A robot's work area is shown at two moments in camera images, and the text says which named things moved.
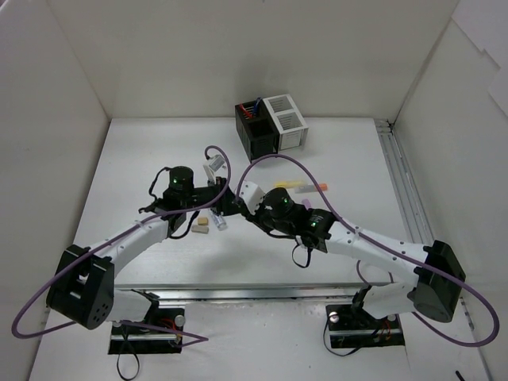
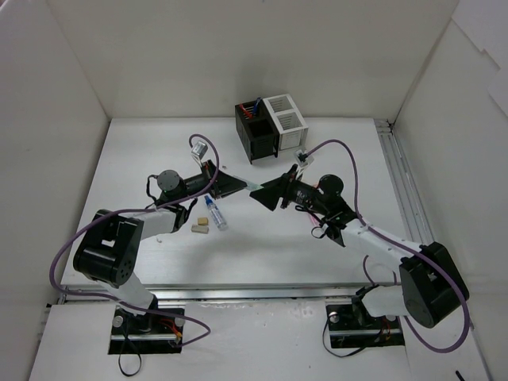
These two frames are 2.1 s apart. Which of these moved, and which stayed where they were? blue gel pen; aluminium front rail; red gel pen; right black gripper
Moved: right black gripper
Stayed: aluminium front rail; blue gel pen; red gel pen
